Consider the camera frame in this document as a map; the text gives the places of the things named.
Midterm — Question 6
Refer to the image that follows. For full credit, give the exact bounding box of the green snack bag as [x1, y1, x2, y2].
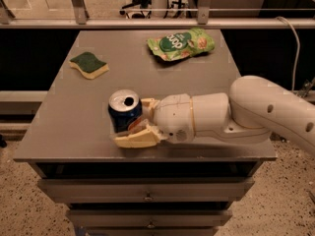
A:
[147, 28, 215, 62]

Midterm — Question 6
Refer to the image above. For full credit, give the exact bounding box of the white rounded gripper body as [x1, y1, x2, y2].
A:
[154, 93, 194, 144]

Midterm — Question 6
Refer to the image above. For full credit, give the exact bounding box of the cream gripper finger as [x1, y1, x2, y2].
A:
[141, 98, 159, 119]
[111, 119, 168, 148]

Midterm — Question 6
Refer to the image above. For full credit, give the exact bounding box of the upper drawer knob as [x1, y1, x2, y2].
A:
[143, 193, 154, 203]

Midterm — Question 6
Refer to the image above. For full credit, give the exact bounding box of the metal railing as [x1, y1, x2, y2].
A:
[0, 0, 315, 29]

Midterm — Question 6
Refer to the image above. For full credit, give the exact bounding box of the white cable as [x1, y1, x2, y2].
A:
[276, 16, 301, 91]

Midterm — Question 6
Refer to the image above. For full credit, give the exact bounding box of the lower drawer knob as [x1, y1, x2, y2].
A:
[147, 222, 156, 229]

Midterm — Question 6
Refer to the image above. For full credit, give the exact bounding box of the grey drawer cabinet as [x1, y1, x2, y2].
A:
[13, 29, 278, 236]

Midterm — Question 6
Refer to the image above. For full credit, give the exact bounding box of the blue pepsi can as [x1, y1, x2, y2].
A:
[107, 89, 143, 133]

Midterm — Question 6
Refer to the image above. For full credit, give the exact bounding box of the drawer knob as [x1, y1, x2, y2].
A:
[147, 222, 156, 229]
[143, 193, 154, 203]

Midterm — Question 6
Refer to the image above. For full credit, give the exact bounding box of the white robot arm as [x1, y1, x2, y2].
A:
[108, 76, 315, 154]

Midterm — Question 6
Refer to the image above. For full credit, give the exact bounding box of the green yellow sponge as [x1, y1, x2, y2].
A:
[69, 52, 109, 80]

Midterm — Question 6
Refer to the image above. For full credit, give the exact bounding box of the black office chair base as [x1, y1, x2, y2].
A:
[118, 0, 154, 20]

